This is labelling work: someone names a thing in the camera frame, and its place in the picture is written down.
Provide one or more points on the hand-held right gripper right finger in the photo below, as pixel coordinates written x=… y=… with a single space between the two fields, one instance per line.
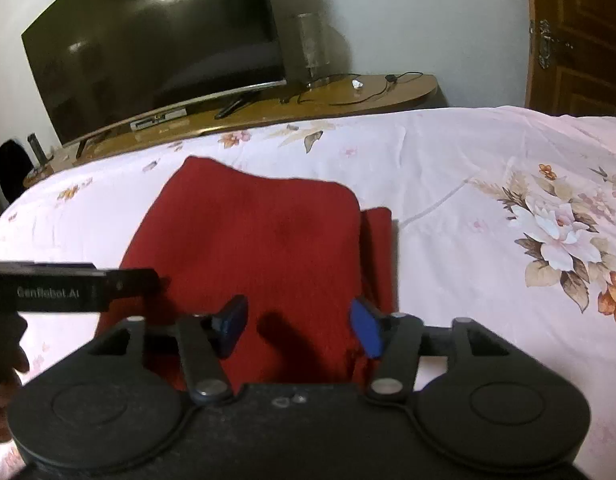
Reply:
x=365 y=327

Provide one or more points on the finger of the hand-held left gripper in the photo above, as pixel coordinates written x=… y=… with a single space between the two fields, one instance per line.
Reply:
x=133 y=282

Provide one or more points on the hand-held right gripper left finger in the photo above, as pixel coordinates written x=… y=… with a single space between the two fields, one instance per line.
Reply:
x=233 y=322

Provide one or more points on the red knit garment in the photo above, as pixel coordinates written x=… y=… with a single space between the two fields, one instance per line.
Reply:
x=263 y=235

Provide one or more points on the person's left hand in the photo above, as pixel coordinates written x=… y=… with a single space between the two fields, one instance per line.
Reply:
x=10 y=350

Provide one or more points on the small dark upright object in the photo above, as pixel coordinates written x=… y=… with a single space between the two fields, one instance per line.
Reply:
x=37 y=149

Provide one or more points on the silver set-top box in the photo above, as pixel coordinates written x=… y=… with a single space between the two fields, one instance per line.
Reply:
x=158 y=120

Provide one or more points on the pink floral bedsheet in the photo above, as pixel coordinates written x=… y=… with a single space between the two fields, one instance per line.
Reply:
x=462 y=185

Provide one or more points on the black remote control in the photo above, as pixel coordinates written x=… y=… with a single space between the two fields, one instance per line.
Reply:
x=233 y=106

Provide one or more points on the wooden television stand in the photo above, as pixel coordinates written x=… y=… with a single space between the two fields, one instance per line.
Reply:
x=268 y=115

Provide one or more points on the black flat screen television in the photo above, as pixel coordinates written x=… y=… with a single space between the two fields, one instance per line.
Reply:
x=153 y=50

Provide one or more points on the brown wooden door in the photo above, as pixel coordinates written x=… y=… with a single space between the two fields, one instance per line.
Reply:
x=587 y=60

